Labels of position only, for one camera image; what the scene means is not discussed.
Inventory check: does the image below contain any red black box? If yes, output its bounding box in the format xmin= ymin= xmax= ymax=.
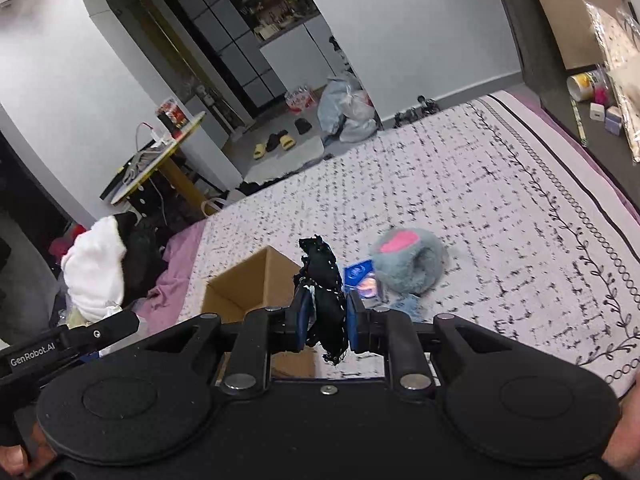
xmin=157 ymin=100 xmax=188 ymax=133

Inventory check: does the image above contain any white cabinet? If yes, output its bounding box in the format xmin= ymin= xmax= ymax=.
xmin=260 ymin=15 xmax=351 ymax=96

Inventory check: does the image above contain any black framed glass door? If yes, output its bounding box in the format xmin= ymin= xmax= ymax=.
xmin=165 ymin=0 xmax=281 ymax=111

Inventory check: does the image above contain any grey cloth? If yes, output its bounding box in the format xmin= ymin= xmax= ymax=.
xmin=122 ymin=147 xmax=161 ymax=181

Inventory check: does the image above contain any brown wooden board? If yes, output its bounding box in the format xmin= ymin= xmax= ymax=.
xmin=517 ymin=0 xmax=640 ymax=71

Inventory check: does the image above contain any cream cloth bundle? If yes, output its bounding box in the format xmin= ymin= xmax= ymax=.
xmin=62 ymin=305 xmax=101 ymax=332

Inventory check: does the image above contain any grey pink plush earmuff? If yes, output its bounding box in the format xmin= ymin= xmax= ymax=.
xmin=369 ymin=227 xmax=451 ymax=297

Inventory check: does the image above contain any white plastic bag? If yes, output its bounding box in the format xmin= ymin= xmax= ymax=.
xmin=339 ymin=91 xmax=379 ymax=143

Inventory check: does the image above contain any pale blue plastic bag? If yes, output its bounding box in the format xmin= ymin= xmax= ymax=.
xmin=317 ymin=74 xmax=371 ymax=136

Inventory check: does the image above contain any white fluffy blanket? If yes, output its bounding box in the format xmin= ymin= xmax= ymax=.
xmin=61 ymin=217 xmax=128 ymax=321

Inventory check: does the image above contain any black clothes pile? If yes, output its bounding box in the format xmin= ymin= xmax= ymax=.
xmin=112 ymin=212 xmax=168 ymax=306

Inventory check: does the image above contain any cluttered kitchen shelf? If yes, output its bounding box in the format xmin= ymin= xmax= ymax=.
xmin=225 ymin=0 xmax=321 ymax=43

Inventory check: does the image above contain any black dotted cloth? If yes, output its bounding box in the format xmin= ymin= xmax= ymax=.
xmin=292 ymin=235 xmax=351 ymax=366

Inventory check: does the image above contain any white charger cable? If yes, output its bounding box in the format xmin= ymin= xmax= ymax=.
xmin=137 ymin=121 xmax=173 ymax=148

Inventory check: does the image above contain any black flat board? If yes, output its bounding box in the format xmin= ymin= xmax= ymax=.
xmin=100 ymin=179 xmax=132 ymax=202

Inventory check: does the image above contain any blue glossy packet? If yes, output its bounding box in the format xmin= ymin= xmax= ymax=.
xmin=344 ymin=258 xmax=383 ymax=306

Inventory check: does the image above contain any red cloth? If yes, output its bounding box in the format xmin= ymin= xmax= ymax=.
xmin=49 ymin=224 xmax=86 ymax=261

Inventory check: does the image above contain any white standing fan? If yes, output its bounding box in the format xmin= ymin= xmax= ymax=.
xmin=197 ymin=84 xmax=236 ymax=136

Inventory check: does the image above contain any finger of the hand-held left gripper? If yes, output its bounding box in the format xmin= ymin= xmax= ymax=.
xmin=65 ymin=310 xmax=141 ymax=350

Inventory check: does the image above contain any yellow white tub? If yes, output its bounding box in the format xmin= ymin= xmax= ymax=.
xmin=566 ymin=71 xmax=608 ymax=102

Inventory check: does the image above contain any round yellow-edged table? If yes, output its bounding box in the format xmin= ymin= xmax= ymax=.
xmin=100 ymin=110 xmax=208 ymax=221

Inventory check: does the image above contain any water bottle pack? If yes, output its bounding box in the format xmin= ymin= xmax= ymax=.
xmin=284 ymin=86 xmax=318 ymax=112

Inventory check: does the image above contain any dotted pillow in clear bag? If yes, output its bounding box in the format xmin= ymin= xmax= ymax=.
xmin=582 ymin=0 xmax=640 ymax=163

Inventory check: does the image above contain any person's left hand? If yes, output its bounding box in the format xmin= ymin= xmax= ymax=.
xmin=0 ymin=427 xmax=56 ymax=480

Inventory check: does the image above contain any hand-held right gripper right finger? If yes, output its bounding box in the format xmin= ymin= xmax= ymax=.
xmin=345 ymin=290 xmax=506 ymax=392

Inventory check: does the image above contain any brown cardboard box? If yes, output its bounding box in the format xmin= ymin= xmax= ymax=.
xmin=200 ymin=246 xmax=318 ymax=378

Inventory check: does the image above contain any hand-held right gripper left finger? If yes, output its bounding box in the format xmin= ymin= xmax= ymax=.
xmin=145 ymin=285 xmax=315 ymax=397

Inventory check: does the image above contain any dark clothes heap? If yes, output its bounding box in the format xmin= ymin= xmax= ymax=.
xmin=235 ymin=170 xmax=301 ymax=196

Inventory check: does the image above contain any dark grey bedside bench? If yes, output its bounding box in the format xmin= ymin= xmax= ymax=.
xmin=542 ymin=67 xmax=640 ymax=198

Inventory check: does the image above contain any white floor mat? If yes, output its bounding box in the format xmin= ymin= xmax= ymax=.
xmin=245 ymin=137 xmax=326 ymax=181

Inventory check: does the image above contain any white black printed bedspread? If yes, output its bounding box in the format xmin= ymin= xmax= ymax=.
xmin=190 ymin=95 xmax=640 ymax=401

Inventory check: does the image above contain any pink bed sheet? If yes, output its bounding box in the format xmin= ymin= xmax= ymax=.
xmin=132 ymin=85 xmax=640 ymax=323

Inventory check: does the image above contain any grey padded headboard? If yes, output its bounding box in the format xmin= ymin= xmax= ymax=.
xmin=486 ymin=0 xmax=591 ymax=148

